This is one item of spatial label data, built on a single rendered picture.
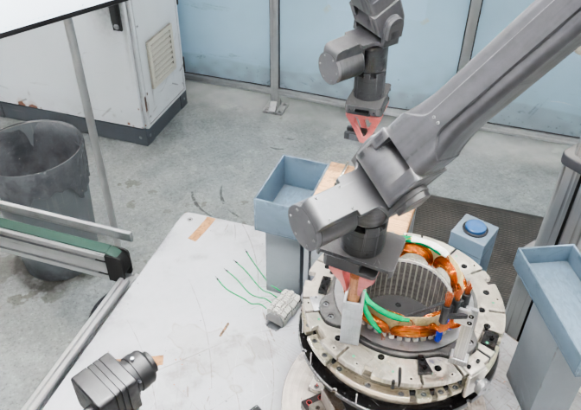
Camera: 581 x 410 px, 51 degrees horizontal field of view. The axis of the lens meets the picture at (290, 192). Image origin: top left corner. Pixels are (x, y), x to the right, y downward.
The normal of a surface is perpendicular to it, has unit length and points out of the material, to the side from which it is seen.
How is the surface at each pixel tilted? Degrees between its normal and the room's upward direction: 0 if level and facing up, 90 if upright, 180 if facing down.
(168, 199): 0
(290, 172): 90
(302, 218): 92
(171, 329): 0
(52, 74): 90
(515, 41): 75
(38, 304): 0
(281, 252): 90
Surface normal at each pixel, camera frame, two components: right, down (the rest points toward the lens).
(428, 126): -0.69, 0.20
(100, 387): 0.01, -0.79
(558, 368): 0.11, 0.62
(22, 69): -0.31, 0.58
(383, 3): 0.53, 0.63
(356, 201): 0.26, -0.43
